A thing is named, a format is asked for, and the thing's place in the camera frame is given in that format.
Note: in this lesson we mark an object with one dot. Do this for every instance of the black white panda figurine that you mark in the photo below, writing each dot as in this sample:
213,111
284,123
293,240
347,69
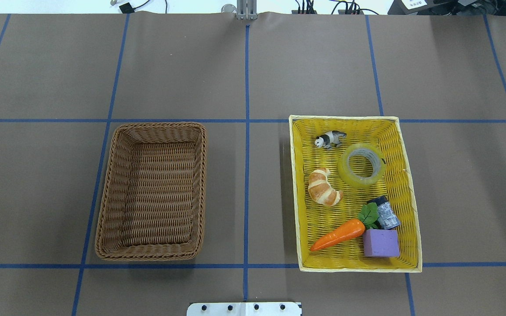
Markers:
330,139

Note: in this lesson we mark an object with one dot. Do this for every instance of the purple foam block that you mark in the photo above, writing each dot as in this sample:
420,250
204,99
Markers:
381,243

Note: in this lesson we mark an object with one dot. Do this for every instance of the orange black usb hub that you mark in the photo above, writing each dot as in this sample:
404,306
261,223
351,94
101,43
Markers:
351,7
304,7

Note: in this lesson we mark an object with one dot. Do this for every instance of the clear tape roll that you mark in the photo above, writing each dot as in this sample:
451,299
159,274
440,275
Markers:
361,165

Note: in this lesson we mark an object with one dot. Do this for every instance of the orange toy carrot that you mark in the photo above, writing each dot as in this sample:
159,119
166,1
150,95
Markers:
351,229

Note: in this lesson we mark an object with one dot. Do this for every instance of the grey box with label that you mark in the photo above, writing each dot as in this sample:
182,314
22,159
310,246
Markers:
422,7

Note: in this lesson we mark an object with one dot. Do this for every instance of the right orange black usb hub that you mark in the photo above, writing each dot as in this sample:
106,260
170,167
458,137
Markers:
351,7

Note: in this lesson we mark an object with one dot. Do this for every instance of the brown wicker basket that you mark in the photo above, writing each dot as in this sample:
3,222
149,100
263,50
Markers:
153,205

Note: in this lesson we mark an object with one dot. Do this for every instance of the left orange black usb hub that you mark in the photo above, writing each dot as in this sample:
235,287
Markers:
304,7

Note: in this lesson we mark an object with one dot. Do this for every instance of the yellow woven basket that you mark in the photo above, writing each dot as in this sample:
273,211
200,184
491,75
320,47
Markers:
313,220

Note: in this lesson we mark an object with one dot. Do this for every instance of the small black labelled bottle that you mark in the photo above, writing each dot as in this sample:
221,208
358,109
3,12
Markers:
387,218

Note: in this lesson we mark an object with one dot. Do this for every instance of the toy croissant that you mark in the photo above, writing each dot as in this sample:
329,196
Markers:
320,189

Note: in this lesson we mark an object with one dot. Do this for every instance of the grey metal camera post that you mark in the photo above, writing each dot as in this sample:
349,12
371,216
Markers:
246,10

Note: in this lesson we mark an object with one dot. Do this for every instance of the white metal base plate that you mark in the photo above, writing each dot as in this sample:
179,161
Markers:
245,309

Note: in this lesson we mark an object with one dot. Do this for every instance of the black adapter with cable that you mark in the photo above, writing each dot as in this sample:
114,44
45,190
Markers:
126,8

